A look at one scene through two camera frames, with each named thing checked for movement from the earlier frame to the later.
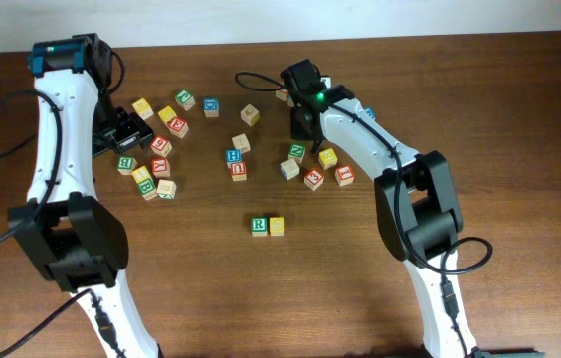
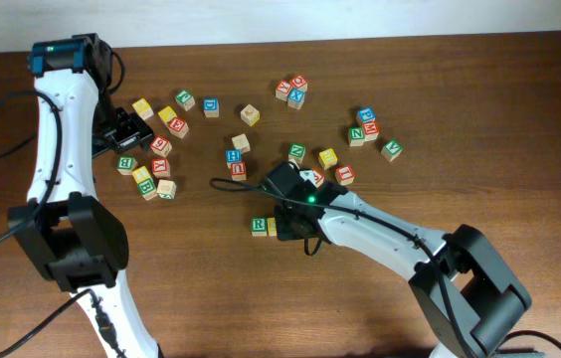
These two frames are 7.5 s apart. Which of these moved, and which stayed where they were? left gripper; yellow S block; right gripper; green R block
Moved: right gripper
Stayed: green R block; left gripper; yellow S block
